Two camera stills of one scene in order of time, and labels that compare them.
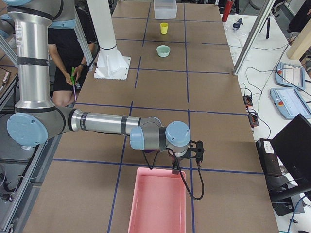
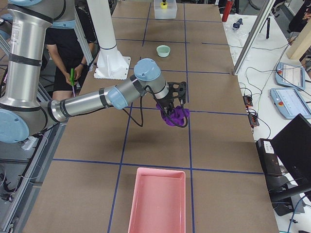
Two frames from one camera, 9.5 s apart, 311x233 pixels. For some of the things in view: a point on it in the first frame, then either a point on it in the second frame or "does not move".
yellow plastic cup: x=164 y=26 -> x=164 y=7
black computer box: x=270 y=163 does not move
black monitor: x=292 y=145 does not move
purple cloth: x=149 y=151 -> x=177 y=117
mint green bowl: x=163 y=50 does not move
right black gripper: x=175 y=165 -> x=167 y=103
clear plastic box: x=165 y=9 does not move
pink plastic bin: x=158 y=203 does not move
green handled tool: x=73 y=77 does not move
